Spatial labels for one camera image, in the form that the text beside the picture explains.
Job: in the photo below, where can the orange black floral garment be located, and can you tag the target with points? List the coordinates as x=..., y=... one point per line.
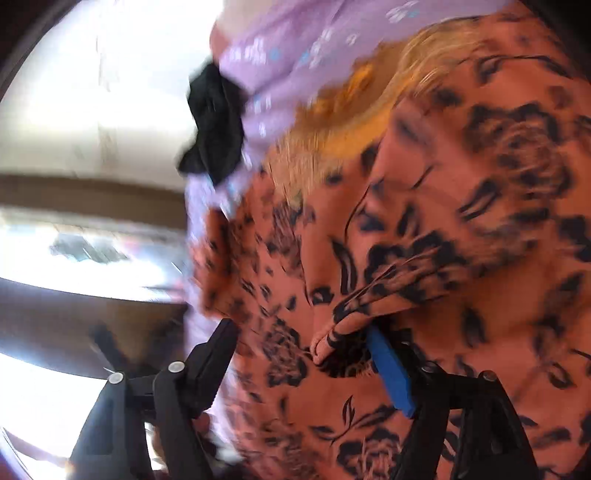
x=528, y=319

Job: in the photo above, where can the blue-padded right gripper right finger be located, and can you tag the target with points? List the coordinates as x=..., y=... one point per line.
x=492, y=441

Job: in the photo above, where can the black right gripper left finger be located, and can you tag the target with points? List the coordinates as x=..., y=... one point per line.
x=112, y=443

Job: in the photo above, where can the purple floral bed sheet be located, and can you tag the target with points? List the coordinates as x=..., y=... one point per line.
x=356, y=200

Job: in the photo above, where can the window with metal grille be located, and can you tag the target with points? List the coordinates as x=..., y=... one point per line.
x=98, y=257

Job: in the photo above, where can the black folded garment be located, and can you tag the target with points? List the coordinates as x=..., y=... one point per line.
x=216, y=105

